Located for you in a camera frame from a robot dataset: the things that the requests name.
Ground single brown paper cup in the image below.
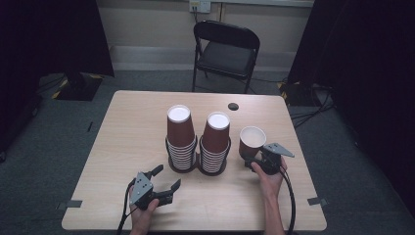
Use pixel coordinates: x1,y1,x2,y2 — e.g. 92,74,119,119
238,125,267,161

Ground person's right hand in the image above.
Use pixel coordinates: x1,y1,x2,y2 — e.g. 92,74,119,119
251,156,288,199

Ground grey tape strip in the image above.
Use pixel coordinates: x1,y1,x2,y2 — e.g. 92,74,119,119
57,199,83,211
306,197,328,207

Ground black wire cup holder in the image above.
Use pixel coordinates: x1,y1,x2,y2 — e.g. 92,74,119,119
198,136,232,177
164,135,200,174

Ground black curtain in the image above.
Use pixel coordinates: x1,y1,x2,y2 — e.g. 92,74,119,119
0,0,115,155
288,0,415,210

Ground black stand base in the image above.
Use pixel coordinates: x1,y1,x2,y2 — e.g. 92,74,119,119
52,72,104,102

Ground white wall outlet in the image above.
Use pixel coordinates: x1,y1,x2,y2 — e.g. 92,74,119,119
189,0,212,14

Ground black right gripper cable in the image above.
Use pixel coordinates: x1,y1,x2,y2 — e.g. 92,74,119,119
278,167,298,235

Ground black floor cables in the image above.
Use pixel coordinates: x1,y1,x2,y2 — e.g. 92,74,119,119
290,84,336,129

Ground stack of brown paper cups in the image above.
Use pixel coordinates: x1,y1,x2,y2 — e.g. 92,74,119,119
165,104,199,171
199,111,232,174

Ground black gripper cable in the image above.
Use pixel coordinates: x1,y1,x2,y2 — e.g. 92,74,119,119
278,167,298,235
116,178,136,235

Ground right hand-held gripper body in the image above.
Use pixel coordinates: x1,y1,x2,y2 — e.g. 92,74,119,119
255,142,296,176

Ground black folding chair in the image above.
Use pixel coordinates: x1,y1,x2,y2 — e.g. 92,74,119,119
192,20,261,95

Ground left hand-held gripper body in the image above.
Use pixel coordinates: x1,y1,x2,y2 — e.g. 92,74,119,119
129,171,174,211

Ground black floor box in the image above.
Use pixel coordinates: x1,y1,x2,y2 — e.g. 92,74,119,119
280,81,315,107

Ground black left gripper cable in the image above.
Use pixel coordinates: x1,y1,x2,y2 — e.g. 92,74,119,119
116,178,136,235

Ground person's left hand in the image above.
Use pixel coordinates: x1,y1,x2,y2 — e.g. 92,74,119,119
128,187,161,230

